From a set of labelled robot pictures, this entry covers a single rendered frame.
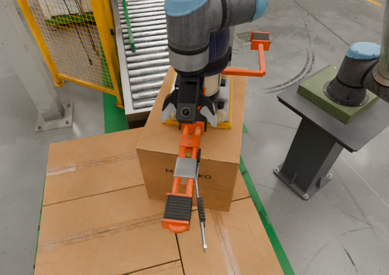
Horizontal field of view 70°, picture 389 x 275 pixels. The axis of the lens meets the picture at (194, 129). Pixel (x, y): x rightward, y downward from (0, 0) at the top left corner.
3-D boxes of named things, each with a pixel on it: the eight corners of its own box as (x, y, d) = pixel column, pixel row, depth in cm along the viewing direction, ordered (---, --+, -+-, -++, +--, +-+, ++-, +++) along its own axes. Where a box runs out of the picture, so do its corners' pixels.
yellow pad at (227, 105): (212, 76, 136) (212, 68, 132) (232, 77, 135) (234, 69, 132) (206, 128, 114) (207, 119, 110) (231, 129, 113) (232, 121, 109)
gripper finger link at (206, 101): (219, 109, 72) (200, 87, 67) (219, 113, 71) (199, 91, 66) (204, 116, 75) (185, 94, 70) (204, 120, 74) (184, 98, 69)
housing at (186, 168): (176, 164, 90) (176, 156, 86) (198, 167, 89) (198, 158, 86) (173, 183, 85) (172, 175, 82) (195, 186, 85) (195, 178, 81)
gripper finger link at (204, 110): (225, 111, 79) (207, 90, 74) (224, 127, 75) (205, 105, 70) (216, 115, 80) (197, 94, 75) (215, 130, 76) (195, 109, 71)
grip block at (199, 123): (182, 115, 104) (181, 104, 100) (208, 117, 104) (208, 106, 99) (178, 132, 99) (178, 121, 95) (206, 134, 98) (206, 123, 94)
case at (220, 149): (175, 113, 176) (171, 59, 146) (238, 121, 171) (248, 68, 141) (147, 198, 137) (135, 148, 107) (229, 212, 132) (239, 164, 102)
